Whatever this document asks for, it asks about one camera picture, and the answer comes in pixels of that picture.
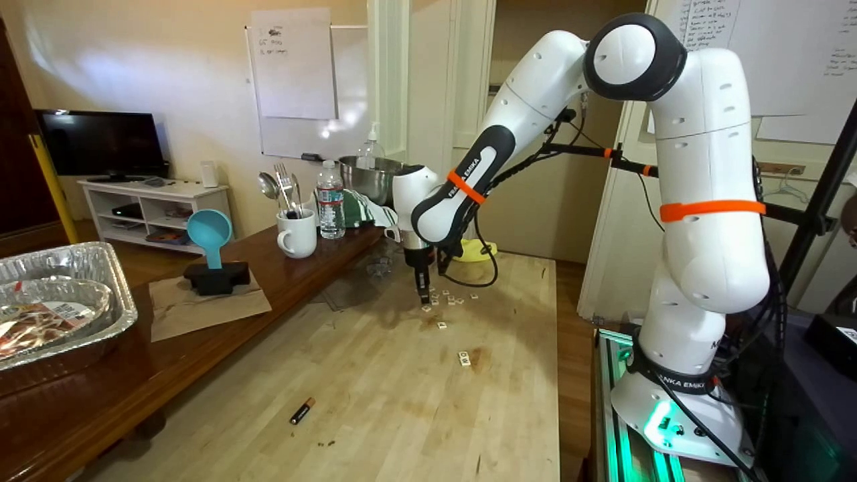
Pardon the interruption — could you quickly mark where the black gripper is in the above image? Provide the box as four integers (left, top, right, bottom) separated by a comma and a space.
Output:
405, 247, 439, 311

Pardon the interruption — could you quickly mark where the black rectangular block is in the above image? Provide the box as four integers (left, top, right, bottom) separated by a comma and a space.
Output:
182, 260, 254, 296

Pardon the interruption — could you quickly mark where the crumpled clear plastic bottle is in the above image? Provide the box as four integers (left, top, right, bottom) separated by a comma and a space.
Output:
358, 251, 398, 284

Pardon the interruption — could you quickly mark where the yellow banana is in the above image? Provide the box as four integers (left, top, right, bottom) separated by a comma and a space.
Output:
455, 236, 502, 268

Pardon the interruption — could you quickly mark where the green white striped towel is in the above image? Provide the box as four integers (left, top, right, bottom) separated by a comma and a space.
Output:
342, 188, 401, 238

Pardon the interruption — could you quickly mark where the stainless steel mixing bowl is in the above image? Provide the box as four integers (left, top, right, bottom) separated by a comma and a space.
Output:
334, 154, 409, 209

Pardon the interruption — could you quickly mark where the clear plastic water bottle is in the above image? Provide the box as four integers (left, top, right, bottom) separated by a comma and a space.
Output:
313, 158, 348, 240

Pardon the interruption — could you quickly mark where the white ceramic mug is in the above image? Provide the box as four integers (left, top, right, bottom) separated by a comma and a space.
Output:
274, 209, 322, 261

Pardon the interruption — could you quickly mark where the clear pump sanitizer bottle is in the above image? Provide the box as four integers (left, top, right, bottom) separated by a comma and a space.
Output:
357, 129, 389, 170

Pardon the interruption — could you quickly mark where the metal spoon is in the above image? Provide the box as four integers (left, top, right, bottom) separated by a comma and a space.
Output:
279, 169, 305, 217

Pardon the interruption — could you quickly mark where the small black marker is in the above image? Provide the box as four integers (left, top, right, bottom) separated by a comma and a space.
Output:
286, 395, 317, 429

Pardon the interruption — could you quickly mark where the metal ladle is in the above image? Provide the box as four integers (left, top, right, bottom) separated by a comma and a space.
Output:
258, 169, 286, 217

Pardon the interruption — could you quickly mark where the black mounting rod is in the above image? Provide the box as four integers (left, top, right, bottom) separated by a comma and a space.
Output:
532, 139, 664, 180

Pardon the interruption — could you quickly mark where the brown cardboard sheet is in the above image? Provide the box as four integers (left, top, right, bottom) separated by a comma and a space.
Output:
144, 268, 277, 344

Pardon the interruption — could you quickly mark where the white paper sheet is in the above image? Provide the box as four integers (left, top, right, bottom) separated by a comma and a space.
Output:
251, 7, 337, 121

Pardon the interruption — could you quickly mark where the dark brown wooden table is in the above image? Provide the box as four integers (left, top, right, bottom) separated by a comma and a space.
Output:
0, 217, 417, 482

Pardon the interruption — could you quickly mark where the white television shelf unit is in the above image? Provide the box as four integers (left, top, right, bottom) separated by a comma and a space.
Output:
77, 177, 236, 257

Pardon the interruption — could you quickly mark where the aluminium foil tray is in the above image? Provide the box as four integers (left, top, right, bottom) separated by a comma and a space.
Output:
0, 238, 143, 374

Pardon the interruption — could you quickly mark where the black flat television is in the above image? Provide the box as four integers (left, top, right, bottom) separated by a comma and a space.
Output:
36, 107, 174, 185

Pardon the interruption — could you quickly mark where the yellow pole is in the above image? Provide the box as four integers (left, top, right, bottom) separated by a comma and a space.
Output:
24, 130, 81, 247

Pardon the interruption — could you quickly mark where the red white plastic wrapper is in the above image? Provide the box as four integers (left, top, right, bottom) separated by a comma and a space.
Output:
0, 299, 100, 360

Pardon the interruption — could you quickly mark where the black controller box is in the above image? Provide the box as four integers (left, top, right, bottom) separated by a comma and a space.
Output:
759, 292, 857, 482

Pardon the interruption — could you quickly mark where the black stand pole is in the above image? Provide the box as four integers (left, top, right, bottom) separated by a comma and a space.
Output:
775, 97, 857, 311

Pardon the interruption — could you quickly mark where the dark brown wooden cabinet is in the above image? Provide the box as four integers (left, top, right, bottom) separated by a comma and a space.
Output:
0, 15, 64, 236

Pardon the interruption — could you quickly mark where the white board with handwriting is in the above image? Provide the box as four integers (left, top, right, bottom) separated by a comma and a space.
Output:
649, 0, 857, 147

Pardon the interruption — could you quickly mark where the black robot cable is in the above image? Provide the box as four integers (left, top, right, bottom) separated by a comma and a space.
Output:
437, 105, 583, 292

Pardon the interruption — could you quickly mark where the orange velcro strap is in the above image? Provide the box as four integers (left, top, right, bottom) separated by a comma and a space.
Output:
444, 169, 490, 209
656, 197, 769, 225

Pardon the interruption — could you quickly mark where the white wall whiteboard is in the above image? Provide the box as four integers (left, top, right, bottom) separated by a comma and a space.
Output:
240, 7, 373, 162

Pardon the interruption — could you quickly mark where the white door frame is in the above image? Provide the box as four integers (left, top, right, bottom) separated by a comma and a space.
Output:
362, 0, 415, 169

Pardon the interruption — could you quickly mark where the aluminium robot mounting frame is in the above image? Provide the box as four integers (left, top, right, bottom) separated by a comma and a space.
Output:
590, 320, 760, 482

